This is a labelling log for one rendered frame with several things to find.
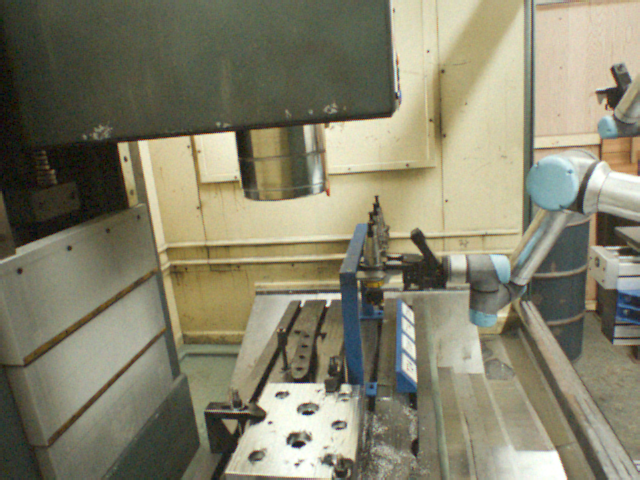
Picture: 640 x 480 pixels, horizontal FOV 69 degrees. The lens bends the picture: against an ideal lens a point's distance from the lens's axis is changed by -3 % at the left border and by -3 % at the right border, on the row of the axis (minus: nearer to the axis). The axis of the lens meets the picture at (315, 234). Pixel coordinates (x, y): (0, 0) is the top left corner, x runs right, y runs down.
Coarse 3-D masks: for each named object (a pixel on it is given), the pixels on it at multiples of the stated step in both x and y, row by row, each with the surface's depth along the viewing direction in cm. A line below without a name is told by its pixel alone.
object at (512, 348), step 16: (496, 336) 190; (512, 336) 186; (496, 352) 179; (512, 352) 176; (528, 352) 171; (512, 368) 166; (528, 368) 163; (528, 384) 155; (544, 384) 152; (544, 400) 145; (544, 416) 138; (560, 416) 136; (560, 432) 130; (560, 448) 125; (576, 448) 123; (576, 464) 118
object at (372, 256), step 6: (366, 240) 115; (372, 240) 114; (366, 246) 115; (372, 246) 114; (366, 252) 115; (372, 252) 114; (378, 252) 115; (366, 258) 115; (372, 258) 114; (378, 258) 115; (366, 264) 115; (372, 264) 115
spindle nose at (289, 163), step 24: (240, 144) 79; (264, 144) 77; (288, 144) 77; (312, 144) 79; (240, 168) 82; (264, 168) 78; (288, 168) 78; (312, 168) 79; (264, 192) 79; (288, 192) 79; (312, 192) 80
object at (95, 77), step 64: (0, 0) 73; (64, 0) 71; (128, 0) 70; (192, 0) 68; (256, 0) 67; (320, 0) 65; (384, 0) 64; (0, 64) 76; (64, 64) 74; (128, 64) 72; (192, 64) 71; (256, 64) 69; (320, 64) 68; (384, 64) 66; (64, 128) 77; (128, 128) 75; (192, 128) 74; (256, 128) 72
